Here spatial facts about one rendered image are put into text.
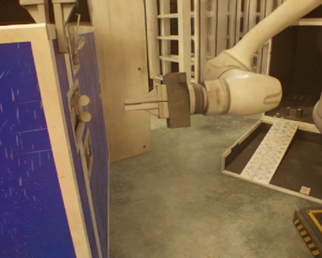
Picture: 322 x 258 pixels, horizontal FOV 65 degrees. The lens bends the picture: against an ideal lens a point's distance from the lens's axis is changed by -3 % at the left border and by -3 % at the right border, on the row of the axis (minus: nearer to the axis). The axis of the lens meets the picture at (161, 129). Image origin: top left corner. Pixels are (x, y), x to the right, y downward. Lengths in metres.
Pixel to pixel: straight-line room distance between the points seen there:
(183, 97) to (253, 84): 0.17
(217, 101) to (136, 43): 1.32
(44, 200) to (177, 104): 0.35
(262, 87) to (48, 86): 0.48
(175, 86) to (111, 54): 1.23
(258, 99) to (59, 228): 0.52
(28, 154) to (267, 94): 0.53
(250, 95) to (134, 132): 1.44
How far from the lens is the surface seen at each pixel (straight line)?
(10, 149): 0.49
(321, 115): 1.06
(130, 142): 2.02
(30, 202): 0.54
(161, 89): 0.63
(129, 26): 1.87
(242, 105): 0.66
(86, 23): 1.59
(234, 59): 0.79
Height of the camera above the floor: 0.95
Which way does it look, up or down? 22 degrees down
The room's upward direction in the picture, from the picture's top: 2 degrees counter-clockwise
